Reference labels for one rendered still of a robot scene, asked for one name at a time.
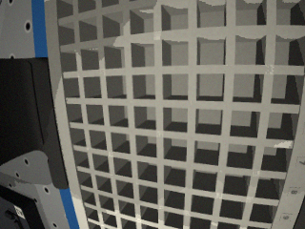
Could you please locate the blue tape outline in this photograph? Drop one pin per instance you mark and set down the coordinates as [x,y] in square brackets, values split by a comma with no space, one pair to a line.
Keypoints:
[41,50]

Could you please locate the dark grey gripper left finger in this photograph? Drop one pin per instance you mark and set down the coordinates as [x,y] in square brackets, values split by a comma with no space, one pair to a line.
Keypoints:
[27,115]

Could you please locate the grey perforated base plate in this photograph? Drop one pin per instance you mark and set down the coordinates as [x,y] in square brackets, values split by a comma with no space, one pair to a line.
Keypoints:
[28,174]

